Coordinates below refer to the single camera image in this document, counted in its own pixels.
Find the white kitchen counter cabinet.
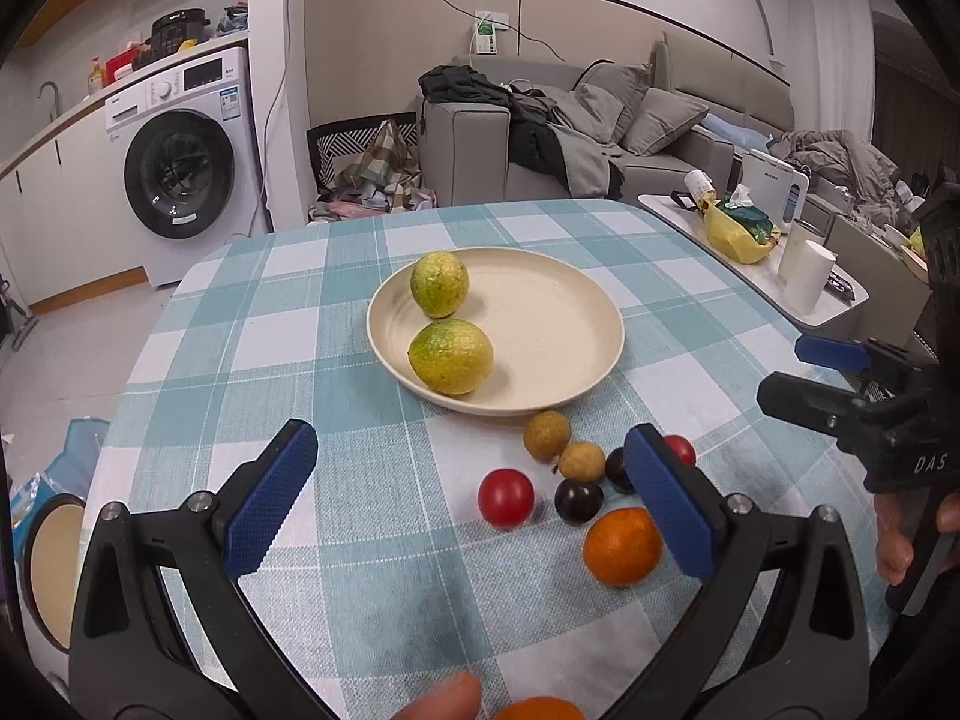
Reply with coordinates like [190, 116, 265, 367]
[0, 75, 151, 308]

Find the green yellow lemon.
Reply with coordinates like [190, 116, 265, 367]
[410, 251, 470, 318]
[407, 319, 494, 396]

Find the black patterned laundry basket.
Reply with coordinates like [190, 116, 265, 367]
[306, 114, 421, 203]

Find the grey pillow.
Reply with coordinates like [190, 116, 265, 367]
[622, 88, 710, 157]
[574, 60, 653, 143]

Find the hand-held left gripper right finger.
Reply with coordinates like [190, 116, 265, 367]
[622, 424, 875, 720]

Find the cream round plate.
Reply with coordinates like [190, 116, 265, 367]
[366, 246, 626, 417]

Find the yellow plastic bag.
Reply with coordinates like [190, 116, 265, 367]
[701, 199, 777, 265]

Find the plaid cloth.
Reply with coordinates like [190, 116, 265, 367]
[334, 120, 422, 205]

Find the floor mop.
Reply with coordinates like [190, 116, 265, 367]
[0, 277, 38, 350]

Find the wooden wall cabinet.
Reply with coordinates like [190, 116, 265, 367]
[15, 0, 121, 46]

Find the round pot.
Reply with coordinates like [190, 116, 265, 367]
[19, 493, 87, 650]

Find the dark grape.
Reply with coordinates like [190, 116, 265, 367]
[554, 478, 605, 527]

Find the grey sofa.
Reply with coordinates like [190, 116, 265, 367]
[416, 34, 796, 203]

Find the white appliance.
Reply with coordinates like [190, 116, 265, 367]
[739, 150, 811, 230]

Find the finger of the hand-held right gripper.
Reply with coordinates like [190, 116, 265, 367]
[795, 334, 935, 391]
[756, 371, 893, 460]

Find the person's right hand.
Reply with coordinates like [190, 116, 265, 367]
[874, 491, 917, 586]

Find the teal checked tablecloth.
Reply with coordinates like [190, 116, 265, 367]
[75, 200, 901, 720]

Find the white side table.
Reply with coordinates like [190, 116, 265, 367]
[637, 191, 871, 327]

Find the white cup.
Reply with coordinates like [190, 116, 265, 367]
[778, 238, 837, 314]

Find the person's left hand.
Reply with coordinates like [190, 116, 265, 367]
[390, 671, 483, 720]

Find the pile of dark clothes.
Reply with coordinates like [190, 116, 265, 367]
[418, 64, 623, 196]

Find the white washing machine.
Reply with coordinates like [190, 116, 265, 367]
[105, 46, 272, 290]

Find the white green wall charger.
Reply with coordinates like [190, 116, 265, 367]
[474, 11, 509, 55]

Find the dark purple plum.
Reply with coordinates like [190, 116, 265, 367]
[604, 448, 637, 494]

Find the black pressure cooker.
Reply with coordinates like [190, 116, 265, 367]
[150, 9, 209, 53]

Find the brown longan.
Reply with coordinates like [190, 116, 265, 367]
[523, 410, 572, 462]
[558, 442, 607, 484]

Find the orange tangerine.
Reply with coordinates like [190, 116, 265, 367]
[491, 696, 586, 720]
[583, 508, 665, 588]

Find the grey blanket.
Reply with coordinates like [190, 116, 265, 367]
[780, 129, 901, 218]

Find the blue plastic bag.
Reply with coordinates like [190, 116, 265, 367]
[7, 418, 110, 533]

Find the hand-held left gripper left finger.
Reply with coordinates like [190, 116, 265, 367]
[69, 418, 338, 720]

